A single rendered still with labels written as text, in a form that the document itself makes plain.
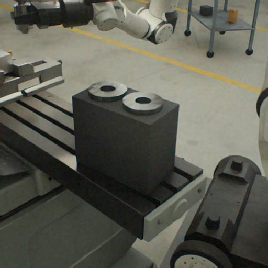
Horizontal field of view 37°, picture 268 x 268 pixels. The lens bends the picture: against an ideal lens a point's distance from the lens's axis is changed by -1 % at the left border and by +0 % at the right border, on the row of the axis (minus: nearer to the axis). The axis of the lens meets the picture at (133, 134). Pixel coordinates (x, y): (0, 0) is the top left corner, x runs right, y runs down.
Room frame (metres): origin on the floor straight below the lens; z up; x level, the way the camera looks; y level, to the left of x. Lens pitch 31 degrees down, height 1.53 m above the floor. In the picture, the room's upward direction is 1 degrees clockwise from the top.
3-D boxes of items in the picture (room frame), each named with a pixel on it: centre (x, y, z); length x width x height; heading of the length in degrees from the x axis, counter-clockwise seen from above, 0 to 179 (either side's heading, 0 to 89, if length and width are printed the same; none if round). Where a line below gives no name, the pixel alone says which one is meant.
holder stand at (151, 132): (0.81, 0.02, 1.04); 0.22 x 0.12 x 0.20; 55
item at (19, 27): (1.10, 0.31, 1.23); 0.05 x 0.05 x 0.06
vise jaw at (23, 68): (1.26, 0.40, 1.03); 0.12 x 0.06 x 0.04; 49
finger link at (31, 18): (1.07, 0.29, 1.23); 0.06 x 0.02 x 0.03; 115
